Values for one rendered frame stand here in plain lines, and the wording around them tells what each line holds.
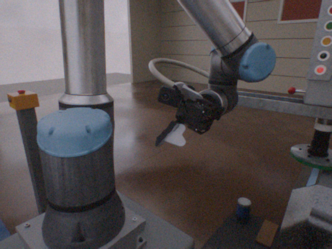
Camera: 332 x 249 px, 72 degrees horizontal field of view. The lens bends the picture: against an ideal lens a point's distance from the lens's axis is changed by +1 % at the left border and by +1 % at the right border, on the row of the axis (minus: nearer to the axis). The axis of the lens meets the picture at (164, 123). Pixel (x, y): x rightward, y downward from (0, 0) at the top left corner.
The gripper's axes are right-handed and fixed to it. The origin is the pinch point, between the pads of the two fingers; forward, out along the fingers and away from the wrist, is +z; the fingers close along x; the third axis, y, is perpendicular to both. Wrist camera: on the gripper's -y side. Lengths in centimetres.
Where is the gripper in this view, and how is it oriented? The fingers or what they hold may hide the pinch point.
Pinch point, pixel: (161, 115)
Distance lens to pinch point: 48.3
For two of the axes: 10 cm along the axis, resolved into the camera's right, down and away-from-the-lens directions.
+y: 7.9, 4.5, -4.1
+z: -5.5, 2.2, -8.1
